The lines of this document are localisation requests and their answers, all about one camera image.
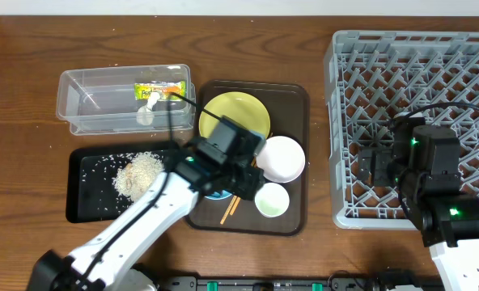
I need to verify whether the black waste tray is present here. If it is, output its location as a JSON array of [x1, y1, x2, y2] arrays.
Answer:
[[66, 141, 179, 223]]

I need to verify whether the wooden chopstick left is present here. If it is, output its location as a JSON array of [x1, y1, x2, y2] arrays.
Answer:
[[220, 196, 237, 225]]

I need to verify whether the green snack wrapper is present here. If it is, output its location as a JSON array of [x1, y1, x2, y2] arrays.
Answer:
[[134, 81, 187, 100]]

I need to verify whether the grey dishwasher rack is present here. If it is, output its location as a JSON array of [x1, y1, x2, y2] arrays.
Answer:
[[324, 31, 479, 230]]

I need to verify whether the black rail with green clips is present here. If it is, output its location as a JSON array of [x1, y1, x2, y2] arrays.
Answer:
[[159, 269, 445, 291]]

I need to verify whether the blue bowl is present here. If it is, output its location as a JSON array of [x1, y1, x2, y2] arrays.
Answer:
[[206, 190, 231, 200]]

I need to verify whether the yellow plate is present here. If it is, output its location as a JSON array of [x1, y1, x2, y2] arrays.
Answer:
[[204, 91, 271, 137]]

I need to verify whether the wooden chopstick right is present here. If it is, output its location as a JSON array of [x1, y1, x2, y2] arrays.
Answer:
[[229, 196, 241, 216]]

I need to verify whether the small white green cup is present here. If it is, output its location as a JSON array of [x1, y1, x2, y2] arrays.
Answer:
[[254, 183, 290, 218]]

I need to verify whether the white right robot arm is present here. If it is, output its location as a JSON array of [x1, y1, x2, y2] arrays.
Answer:
[[357, 116, 479, 290]]

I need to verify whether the clear plastic waste bin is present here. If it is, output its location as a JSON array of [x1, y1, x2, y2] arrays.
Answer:
[[56, 64, 196, 135]]

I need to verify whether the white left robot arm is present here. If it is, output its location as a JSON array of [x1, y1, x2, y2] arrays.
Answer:
[[27, 132, 265, 290]]

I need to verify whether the wooden chopstick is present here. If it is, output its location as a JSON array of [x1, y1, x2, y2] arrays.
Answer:
[[220, 196, 237, 225], [229, 196, 241, 216]]

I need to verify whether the brown serving tray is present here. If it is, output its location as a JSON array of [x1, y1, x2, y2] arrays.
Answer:
[[185, 80, 309, 236]]

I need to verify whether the white tissue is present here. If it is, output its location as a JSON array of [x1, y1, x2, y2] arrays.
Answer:
[[136, 91, 161, 126]]

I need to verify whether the pile of rice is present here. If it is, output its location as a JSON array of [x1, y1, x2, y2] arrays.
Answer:
[[112, 152, 164, 202]]

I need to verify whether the pink white bowl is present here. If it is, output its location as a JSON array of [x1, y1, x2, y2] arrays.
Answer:
[[256, 136, 306, 183]]

